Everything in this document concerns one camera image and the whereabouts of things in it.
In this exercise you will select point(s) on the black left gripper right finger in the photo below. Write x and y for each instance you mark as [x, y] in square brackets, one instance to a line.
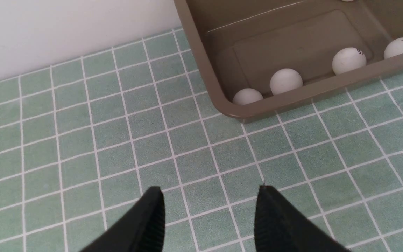
[280, 227]

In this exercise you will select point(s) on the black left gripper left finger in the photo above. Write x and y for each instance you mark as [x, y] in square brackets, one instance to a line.
[141, 229]

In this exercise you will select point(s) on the green checkered table mat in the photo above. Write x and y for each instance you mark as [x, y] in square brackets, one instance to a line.
[81, 141]

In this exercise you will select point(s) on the olive plastic storage bin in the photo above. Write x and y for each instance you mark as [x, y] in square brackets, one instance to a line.
[240, 44]

